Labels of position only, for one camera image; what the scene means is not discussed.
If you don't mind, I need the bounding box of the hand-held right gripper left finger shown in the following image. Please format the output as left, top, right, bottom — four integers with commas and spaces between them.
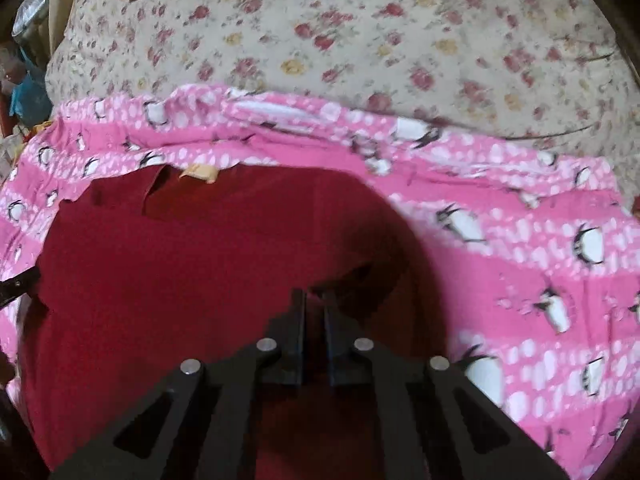
47, 287, 308, 480

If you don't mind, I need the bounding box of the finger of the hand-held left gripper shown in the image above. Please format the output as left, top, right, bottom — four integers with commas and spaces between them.
0, 267, 42, 309

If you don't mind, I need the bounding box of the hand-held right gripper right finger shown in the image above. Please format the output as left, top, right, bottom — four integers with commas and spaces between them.
322, 291, 572, 480

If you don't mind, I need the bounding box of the dark red garment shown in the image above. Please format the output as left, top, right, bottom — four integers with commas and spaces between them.
15, 164, 451, 480

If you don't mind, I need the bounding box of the blue bag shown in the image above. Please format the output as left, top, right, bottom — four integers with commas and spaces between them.
10, 72, 54, 124

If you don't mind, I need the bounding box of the pink penguin print blanket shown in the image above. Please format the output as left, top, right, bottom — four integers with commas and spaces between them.
0, 85, 640, 480

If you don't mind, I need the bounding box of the silver foil item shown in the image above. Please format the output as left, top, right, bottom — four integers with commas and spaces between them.
11, 0, 52, 47

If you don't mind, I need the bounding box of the beige curtain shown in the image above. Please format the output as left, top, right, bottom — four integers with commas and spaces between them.
46, 0, 117, 61

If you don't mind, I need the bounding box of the floral bedsheet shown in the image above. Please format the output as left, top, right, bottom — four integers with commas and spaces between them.
45, 0, 632, 161

